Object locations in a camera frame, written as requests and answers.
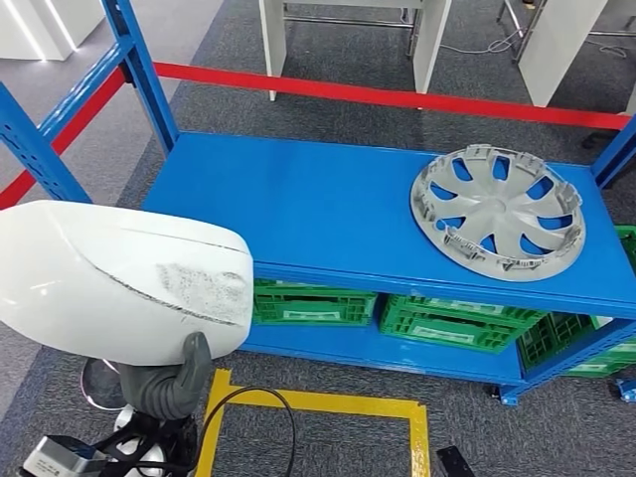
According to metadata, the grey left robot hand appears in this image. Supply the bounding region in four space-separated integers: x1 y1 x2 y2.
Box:
116 331 214 422

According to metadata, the white plastic car part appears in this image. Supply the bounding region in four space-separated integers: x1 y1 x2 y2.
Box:
0 199 255 368

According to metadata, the blue metal shelf rack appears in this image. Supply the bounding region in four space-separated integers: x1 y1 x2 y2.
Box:
0 0 636 406

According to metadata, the green plastic folding crate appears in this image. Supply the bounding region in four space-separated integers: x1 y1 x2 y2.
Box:
252 277 379 329
613 225 636 279
516 312 636 378
379 294 548 355

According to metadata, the short red barrier belt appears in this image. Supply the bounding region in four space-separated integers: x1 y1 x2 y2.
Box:
0 66 128 211

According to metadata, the black right robot foot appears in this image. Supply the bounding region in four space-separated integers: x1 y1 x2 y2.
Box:
436 446 475 477

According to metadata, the white counter block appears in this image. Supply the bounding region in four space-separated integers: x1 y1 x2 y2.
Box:
0 0 105 62

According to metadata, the long red barrier belt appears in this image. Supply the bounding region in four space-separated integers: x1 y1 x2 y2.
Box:
152 61 632 131

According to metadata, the grey wheel hub cap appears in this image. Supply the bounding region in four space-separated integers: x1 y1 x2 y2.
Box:
410 143 587 284

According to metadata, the white desk with metal rails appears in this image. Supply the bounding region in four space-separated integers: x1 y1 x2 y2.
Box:
258 0 453 103

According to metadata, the white slanted desk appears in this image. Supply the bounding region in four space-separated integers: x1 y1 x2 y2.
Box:
496 0 636 116

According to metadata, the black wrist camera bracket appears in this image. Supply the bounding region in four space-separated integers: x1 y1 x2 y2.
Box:
91 412 199 477

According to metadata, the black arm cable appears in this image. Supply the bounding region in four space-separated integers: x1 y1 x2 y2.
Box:
191 387 298 477

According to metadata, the white floor cable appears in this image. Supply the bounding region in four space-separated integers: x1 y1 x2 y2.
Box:
440 29 523 56

